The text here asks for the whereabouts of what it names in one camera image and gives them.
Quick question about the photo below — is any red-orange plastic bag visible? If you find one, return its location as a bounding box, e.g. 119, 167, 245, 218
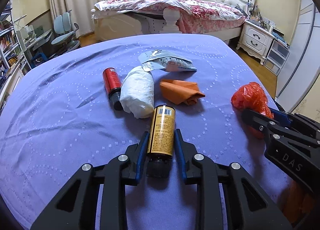
230, 81, 275, 141

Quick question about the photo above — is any white tissue wad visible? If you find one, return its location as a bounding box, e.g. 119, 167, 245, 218
120, 66, 154, 119

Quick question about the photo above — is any red small bottle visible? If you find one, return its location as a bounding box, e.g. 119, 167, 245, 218
103, 67, 123, 111

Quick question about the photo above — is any orange paper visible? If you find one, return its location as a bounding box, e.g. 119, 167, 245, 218
159, 79, 205, 106

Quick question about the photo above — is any grey-white foil pouch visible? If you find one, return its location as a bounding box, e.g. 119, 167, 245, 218
138, 49, 197, 72

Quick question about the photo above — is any sliding wardrobe door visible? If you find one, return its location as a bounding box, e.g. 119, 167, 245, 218
276, 0, 319, 112

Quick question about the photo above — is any plastic drawer unit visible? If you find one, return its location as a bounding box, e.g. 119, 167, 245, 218
264, 38, 290, 76

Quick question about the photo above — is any purple tablecloth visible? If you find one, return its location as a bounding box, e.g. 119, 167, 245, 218
1, 34, 290, 229

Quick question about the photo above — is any white nightstand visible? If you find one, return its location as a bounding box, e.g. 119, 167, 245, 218
236, 21, 274, 65

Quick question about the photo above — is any floral pink quilt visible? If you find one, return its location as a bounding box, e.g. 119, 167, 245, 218
93, 0, 246, 34

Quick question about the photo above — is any white bed with headboard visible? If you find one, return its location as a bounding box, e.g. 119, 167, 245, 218
91, 0, 255, 43

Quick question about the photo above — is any light blue desk chair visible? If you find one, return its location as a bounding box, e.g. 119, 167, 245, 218
51, 10, 80, 56

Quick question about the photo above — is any study desk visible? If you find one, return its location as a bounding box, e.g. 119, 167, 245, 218
16, 26, 53, 69

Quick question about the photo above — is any white bookshelf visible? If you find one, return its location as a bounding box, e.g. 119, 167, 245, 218
0, 1, 30, 90

